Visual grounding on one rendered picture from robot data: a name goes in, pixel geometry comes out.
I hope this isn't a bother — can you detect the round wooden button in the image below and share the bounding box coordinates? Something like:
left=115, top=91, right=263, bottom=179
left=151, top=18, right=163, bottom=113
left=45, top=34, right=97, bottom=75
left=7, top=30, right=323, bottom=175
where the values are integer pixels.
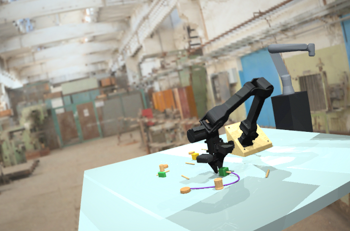
left=180, top=187, right=191, bottom=193

